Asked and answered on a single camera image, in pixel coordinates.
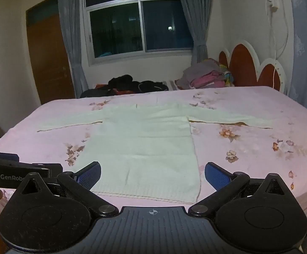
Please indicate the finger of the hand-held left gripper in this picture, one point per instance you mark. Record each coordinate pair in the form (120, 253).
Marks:
(51, 168)
(5, 156)

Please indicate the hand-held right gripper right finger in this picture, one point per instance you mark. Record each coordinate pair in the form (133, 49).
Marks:
(217, 176)

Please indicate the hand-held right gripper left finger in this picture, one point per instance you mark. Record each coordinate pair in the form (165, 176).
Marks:
(88, 176)

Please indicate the white knit sweater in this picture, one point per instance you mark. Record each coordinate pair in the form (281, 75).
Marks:
(143, 143)

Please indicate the pile of folded clothes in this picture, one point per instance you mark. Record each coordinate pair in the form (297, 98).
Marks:
(206, 78)

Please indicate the pile of black clothes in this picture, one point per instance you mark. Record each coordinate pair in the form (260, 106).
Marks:
(132, 86)

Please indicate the pink floral bed sheet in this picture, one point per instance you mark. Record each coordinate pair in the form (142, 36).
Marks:
(248, 150)

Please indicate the red cloth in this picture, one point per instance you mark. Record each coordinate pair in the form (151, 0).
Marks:
(100, 86)

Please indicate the striped grey white cloth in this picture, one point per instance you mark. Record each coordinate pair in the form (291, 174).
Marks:
(170, 85)

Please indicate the brown wooden door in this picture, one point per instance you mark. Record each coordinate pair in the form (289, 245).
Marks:
(49, 63)

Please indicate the red and white headboard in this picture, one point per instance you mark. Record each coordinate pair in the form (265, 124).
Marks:
(242, 63)

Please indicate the grey blue curtain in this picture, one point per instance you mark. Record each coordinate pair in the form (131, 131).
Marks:
(70, 31)
(198, 18)

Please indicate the white framed window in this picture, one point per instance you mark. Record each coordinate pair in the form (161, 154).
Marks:
(140, 23)

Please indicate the white wall socket charger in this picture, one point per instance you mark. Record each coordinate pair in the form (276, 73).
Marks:
(273, 4)

